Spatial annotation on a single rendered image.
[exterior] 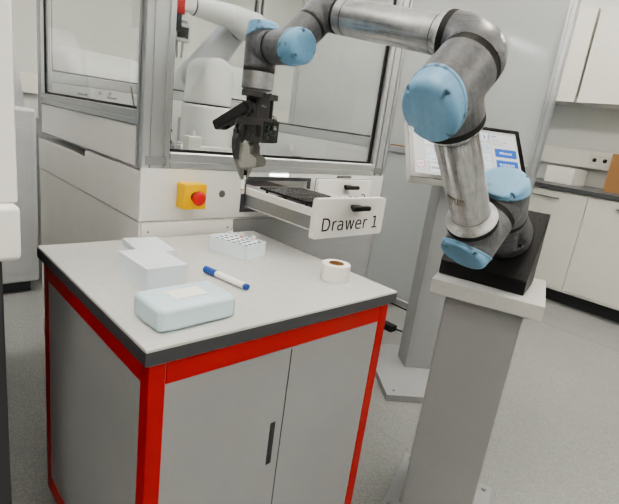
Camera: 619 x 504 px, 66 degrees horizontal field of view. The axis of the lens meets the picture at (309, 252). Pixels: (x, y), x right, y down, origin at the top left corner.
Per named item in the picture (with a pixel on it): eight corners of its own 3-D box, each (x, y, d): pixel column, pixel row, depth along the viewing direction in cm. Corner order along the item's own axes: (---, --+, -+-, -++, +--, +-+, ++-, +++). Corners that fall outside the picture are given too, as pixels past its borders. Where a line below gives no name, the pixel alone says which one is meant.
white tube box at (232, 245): (264, 255, 126) (266, 241, 125) (245, 260, 119) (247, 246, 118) (228, 244, 132) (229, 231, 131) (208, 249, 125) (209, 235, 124)
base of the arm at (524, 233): (535, 215, 130) (538, 192, 122) (529, 261, 123) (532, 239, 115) (478, 211, 136) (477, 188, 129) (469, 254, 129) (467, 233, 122)
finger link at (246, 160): (250, 182, 114) (255, 143, 112) (230, 178, 117) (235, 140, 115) (257, 182, 117) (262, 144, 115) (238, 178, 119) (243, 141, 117)
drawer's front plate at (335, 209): (380, 233, 145) (386, 197, 142) (312, 239, 126) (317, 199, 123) (376, 231, 146) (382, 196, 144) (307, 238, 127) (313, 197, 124)
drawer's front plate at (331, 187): (367, 208, 189) (372, 180, 186) (315, 210, 169) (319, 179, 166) (364, 207, 190) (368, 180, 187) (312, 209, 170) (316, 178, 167)
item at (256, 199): (373, 227, 145) (376, 207, 143) (312, 232, 128) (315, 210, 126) (289, 200, 172) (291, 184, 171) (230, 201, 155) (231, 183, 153)
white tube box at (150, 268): (186, 288, 96) (188, 263, 95) (145, 294, 90) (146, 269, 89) (156, 269, 105) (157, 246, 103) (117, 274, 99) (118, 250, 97)
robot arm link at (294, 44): (318, 8, 99) (285, 12, 107) (284, 41, 96) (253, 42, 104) (333, 42, 104) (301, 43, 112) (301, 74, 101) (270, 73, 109)
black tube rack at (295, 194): (345, 220, 148) (348, 200, 146) (304, 223, 136) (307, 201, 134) (298, 205, 163) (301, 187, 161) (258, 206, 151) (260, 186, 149)
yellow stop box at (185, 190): (207, 210, 135) (208, 184, 133) (184, 210, 130) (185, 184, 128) (197, 206, 138) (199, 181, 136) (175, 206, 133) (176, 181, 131)
